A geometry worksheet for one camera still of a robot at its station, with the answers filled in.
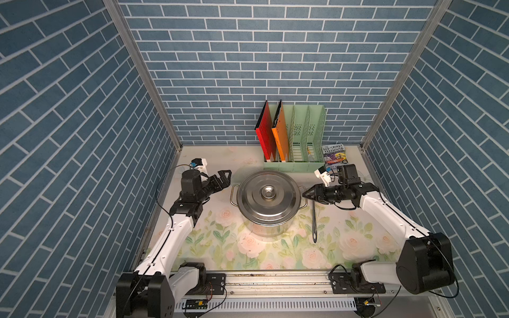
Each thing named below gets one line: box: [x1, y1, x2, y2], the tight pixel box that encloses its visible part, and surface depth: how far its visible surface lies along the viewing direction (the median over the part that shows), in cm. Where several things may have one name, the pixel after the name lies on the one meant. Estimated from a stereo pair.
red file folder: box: [254, 99, 277, 161], surface depth 93 cm
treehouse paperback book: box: [322, 143, 349, 174], surface depth 114 cm
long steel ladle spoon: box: [312, 199, 318, 244], surface depth 90 cm
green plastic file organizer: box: [263, 104, 327, 173], surface depth 114 cm
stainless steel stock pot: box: [229, 169, 308, 238], surface depth 80 cm
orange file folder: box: [271, 100, 290, 162], surface depth 98 cm
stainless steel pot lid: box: [236, 170, 302, 223], surface depth 80 cm
